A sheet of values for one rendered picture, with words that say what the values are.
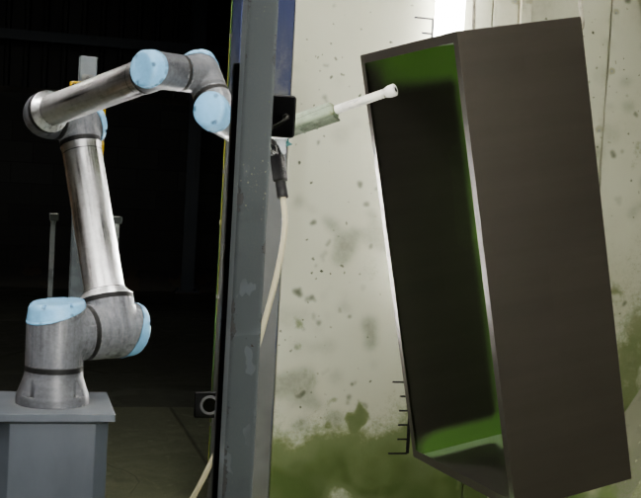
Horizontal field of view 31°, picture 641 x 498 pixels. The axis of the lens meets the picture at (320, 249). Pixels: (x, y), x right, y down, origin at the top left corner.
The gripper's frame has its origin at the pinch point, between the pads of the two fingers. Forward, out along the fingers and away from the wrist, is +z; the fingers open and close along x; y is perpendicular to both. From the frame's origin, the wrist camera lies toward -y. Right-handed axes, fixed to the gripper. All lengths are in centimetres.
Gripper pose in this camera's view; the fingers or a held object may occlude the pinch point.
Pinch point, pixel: (278, 142)
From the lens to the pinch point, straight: 309.3
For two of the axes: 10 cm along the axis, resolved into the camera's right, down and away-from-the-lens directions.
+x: 8.8, -2.7, -3.8
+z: 4.4, 1.9, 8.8
